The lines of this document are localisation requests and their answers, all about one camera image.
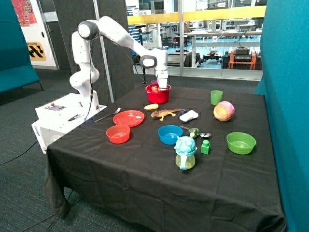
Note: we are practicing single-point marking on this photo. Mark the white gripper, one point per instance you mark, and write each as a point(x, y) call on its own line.
point(162, 79)

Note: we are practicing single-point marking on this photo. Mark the brown teddy bear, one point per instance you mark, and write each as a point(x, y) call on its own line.
point(155, 88)

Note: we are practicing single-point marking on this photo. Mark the orange-red plastic plate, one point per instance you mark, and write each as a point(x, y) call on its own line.
point(130, 118)

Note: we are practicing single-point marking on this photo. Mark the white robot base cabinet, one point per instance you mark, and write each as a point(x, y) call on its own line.
point(61, 116)

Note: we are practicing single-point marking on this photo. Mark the deep red plastic bowl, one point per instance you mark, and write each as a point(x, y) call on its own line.
point(158, 97)

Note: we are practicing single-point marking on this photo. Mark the blue plastic bowl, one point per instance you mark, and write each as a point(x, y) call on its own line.
point(168, 134)

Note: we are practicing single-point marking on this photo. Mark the small orange-red bowl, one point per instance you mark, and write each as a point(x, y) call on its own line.
point(118, 134)

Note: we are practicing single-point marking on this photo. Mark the green plastic bowl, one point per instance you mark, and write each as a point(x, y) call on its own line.
point(240, 143)

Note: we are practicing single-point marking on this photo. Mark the yellow toy corn cob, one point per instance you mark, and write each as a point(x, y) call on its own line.
point(151, 106)

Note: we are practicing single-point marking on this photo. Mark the yellow brown toy lizard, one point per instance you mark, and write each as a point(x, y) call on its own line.
point(162, 113)

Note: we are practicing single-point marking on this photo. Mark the dark blue small ball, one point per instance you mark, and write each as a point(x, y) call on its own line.
point(183, 111)

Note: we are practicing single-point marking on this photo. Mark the white folded cloth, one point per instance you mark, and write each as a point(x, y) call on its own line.
point(190, 115)

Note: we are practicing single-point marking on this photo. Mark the metal fork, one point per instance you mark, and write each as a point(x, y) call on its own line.
point(114, 113)

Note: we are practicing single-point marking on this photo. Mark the green plastic cup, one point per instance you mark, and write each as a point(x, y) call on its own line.
point(216, 97)

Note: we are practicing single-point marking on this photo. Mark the green white toy vegetable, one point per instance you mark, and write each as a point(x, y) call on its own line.
point(194, 132)

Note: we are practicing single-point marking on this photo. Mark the multicolour soft ball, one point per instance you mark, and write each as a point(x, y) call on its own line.
point(224, 111)

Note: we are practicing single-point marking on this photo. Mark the metal spoon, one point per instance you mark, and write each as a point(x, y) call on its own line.
point(203, 135)

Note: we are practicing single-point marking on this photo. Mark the blue turtle sippy cup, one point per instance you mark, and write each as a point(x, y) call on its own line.
point(185, 149)

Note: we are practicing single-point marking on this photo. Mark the green toy block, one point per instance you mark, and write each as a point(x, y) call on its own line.
point(205, 147)

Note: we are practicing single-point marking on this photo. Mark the black tablecloth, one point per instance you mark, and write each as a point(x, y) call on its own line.
point(140, 181)

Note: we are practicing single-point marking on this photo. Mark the teal partition panel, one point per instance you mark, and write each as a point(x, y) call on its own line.
point(285, 85)

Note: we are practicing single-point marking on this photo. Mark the yellow black hazard sign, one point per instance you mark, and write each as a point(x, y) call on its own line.
point(36, 51)

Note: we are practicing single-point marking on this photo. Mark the teal sofa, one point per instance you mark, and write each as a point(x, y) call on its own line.
point(16, 70)

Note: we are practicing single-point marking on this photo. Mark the black camera tripod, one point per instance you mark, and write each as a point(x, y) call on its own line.
point(141, 41)

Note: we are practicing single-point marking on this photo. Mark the red wall poster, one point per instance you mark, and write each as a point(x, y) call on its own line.
point(25, 13)

